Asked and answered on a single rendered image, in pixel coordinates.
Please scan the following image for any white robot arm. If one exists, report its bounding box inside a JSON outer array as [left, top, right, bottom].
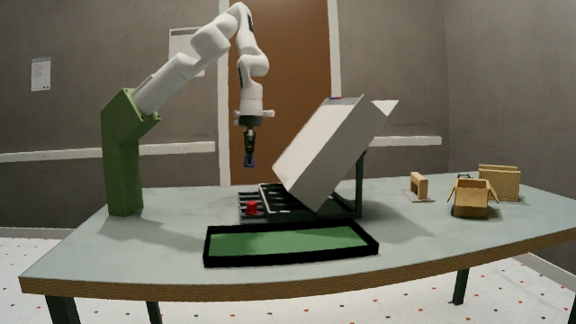
[[131, 2, 275, 116]]

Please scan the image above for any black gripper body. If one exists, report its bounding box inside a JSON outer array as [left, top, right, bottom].
[[238, 115, 262, 134]]

